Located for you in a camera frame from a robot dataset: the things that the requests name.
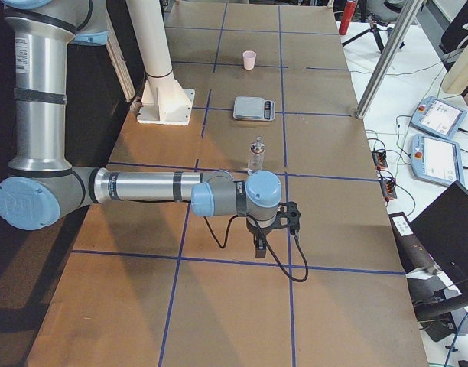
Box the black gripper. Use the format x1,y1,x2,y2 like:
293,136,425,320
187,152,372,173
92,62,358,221
246,216,275,259

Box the pink plastic cup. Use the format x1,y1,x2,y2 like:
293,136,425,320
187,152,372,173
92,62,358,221
242,50,257,70

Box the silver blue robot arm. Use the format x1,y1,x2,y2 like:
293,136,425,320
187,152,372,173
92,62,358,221
0,1,288,258

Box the grey digital kitchen scale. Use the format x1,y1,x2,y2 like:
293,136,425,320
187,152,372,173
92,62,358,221
233,96,275,122

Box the orange black connector board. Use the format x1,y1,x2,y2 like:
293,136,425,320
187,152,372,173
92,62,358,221
372,149,388,170

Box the black box with label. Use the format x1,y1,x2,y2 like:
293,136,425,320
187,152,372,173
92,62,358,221
388,212,441,275

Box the black monitor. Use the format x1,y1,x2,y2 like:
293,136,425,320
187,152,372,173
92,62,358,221
411,181,468,284

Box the lower teach pendant tablet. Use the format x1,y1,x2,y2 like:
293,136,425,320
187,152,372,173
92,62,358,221
411,134,465,187

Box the teach pendant tablet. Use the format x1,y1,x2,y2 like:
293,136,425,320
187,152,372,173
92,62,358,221
410,96,466,140
411,134,465,187

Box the upper teach pendant tablet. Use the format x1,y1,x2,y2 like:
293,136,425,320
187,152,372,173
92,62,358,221
410,96,466,140

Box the black tripod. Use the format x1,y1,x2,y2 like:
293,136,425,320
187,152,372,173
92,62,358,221
342,21,393,53

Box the red cylinder bottle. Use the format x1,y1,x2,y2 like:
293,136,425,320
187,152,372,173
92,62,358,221
338,0,356,35

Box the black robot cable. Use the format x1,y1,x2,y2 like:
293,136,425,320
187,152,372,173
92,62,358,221
203,202,310,283

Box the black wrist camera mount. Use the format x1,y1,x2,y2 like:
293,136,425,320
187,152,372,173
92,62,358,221
274,201,301,236

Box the white pedestal column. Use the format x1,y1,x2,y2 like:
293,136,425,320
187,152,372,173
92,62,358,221
126,0,195,125

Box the aluminium frame post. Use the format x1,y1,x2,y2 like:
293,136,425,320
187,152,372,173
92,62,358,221
355,0,423,119

